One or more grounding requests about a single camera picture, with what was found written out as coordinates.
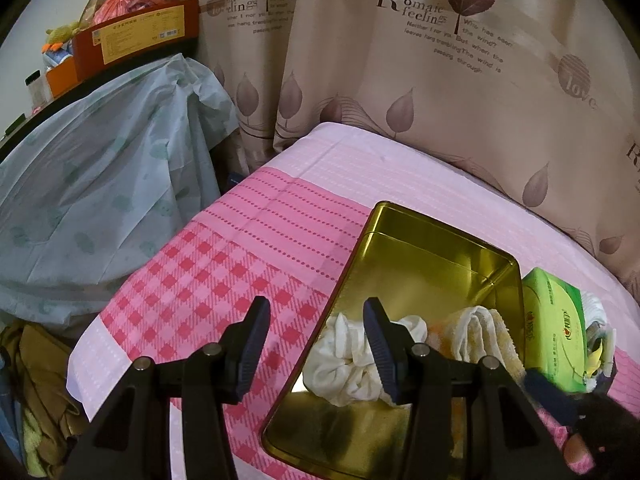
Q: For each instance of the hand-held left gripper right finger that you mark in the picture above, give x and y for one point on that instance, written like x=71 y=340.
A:
x=377 y=355

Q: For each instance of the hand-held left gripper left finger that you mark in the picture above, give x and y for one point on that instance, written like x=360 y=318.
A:
x=250 y=355

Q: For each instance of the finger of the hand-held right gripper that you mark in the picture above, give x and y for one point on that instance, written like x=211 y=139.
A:
x=550 y=392

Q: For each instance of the white fabric scrunchie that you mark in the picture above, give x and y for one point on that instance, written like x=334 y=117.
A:
x=335 y=355

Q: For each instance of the pink egg-shaped makeup sponge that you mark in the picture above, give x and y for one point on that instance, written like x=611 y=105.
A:
x=577 y=455

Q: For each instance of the dark purple fuzzy object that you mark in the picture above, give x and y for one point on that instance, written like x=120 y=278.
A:
x=617 y=425

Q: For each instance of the yellow white towel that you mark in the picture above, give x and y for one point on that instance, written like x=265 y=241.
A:
x=475 y=330

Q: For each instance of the gold metal tin box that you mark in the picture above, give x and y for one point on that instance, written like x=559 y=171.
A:
x=425 y=260

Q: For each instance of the green tissue pack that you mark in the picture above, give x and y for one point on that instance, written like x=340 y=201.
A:
x=550 y=320

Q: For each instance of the white ribbed cloth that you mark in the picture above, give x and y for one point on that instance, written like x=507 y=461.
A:
x=595 y=310

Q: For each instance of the pink checked bedsheet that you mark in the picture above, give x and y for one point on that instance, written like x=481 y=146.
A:
x=225 y=260

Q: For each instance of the dark blue object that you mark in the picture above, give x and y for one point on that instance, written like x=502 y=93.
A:
x=236 y=181

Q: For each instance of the brown clothing pile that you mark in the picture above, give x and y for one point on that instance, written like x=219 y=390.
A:
x=45 y=370

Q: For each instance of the pale green plastic cover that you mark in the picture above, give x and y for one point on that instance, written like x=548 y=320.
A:
x=100 y=185

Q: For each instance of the yellow-green towel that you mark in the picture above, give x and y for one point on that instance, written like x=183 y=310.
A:
x=37 y=440

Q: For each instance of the blue checked cloth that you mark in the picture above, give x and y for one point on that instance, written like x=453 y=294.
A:
x=7 y=410

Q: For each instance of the beige leaf-print curtain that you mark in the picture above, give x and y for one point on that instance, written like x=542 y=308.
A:
x=400 y=60

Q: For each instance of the orange box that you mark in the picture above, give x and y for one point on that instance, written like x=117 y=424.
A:
x=60 y=77

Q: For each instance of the clear jar with black lid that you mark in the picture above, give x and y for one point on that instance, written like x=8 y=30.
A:
x=36 y=90

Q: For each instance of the red cardboard box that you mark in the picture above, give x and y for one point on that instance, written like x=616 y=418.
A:
x=145 y=30

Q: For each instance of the blue white packet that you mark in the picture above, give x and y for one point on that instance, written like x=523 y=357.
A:
x=57 y=60

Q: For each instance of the yellow plush duck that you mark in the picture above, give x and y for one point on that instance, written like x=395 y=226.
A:
x=60 y=35

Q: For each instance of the orange mesh bag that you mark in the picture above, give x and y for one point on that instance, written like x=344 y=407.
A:
x=125 y=2

